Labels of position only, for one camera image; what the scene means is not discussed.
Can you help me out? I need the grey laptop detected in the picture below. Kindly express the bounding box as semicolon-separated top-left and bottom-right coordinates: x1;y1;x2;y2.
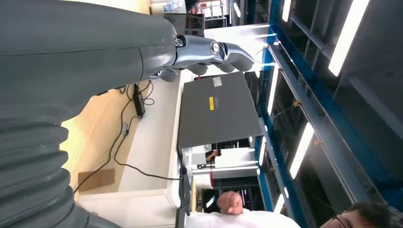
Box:
176;71;264;218

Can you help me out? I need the black power adapter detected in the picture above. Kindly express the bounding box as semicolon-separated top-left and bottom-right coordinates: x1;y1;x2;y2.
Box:
132;83;146;118

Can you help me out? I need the long ceiling light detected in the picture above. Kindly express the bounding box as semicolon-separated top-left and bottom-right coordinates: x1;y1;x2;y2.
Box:
289;122;316;180
267;64;280;115
328;0;371;77

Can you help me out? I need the thin black laptop cable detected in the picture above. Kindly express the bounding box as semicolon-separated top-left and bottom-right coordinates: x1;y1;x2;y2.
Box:
113;115;187;181

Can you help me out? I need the person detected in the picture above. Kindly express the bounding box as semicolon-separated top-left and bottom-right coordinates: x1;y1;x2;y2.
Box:
185;190;403;228

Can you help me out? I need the brown cardboard piece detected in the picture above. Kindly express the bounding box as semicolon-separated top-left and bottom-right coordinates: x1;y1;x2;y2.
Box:
77;169;116;192

